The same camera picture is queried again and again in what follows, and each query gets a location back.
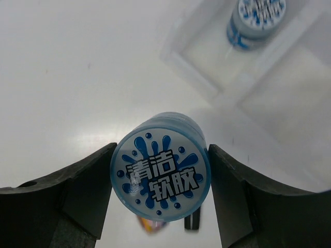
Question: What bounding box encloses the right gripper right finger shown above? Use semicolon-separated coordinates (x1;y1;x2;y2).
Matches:
208;145;330;247

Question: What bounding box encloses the blue slime jar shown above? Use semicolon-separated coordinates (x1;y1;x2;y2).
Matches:
227;0;287;51
110;112;211;222

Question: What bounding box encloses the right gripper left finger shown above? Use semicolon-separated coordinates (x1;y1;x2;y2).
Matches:
1;143;116;247

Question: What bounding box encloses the white three-compartment tray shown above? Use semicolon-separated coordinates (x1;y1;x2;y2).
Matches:
161;1;330;146

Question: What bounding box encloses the blue highlighter marker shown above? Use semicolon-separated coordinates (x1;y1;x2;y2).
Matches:
184;207;201;231

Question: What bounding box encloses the pink-capped tube of pens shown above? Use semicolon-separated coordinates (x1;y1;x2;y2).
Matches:
137;216;168;234

